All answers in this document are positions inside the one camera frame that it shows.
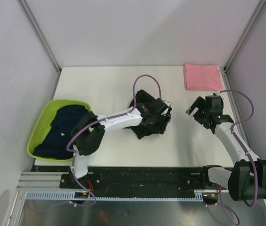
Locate black printed t shirt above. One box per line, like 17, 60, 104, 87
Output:
130, 89, 166, 139

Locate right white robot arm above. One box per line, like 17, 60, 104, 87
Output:
186, 94, 266, 201

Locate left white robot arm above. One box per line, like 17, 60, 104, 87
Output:
67, 89, 172, 188

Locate folded pink t shirt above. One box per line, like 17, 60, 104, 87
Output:
183, 64, 223, 91

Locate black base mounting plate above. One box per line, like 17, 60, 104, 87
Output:
59, 166, 228, 198

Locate navy blue t shirt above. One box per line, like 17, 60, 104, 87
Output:
33, 105, 88, 160

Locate green plastic bin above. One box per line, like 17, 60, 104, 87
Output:
27, 99, 91, 163

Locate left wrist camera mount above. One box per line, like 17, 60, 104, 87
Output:
163, 100, 172, 107

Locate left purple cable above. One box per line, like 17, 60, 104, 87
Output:
26, 74, 164, 212

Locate grey slotted cable duct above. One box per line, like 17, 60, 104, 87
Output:
26, 191, 203, 202

